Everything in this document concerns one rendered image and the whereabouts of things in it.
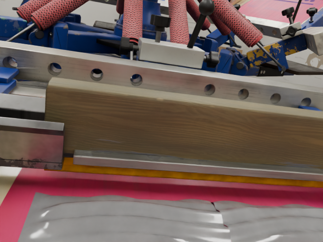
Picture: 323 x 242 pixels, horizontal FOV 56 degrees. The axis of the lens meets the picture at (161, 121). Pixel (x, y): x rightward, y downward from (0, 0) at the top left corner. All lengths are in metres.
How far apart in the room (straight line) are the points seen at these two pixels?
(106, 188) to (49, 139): 0.08
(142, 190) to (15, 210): 0.12
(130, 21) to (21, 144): 0.54
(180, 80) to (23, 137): 0.32
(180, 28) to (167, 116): 0.52
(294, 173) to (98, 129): 0.22
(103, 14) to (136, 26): 3.66
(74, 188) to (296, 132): 0.25
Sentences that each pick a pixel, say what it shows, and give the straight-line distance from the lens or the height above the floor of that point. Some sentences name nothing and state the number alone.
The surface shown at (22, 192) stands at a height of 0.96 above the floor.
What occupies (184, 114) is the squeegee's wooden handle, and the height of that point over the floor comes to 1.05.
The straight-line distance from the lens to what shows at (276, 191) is 0.41.
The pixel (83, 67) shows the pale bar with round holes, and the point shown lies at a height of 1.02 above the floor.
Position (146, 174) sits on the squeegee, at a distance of 0.35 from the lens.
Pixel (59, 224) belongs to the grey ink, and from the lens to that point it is 0.28.
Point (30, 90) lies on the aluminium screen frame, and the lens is 0.50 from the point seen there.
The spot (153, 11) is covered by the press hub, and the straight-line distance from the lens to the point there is 1.10.
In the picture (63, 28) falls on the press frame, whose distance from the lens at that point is 0.92.
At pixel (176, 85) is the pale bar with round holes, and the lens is 0.55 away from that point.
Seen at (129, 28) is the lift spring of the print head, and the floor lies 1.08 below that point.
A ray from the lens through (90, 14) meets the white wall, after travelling 4.44.
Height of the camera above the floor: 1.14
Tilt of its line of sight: 21 degrees down
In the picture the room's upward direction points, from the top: 11 degrees clockwise
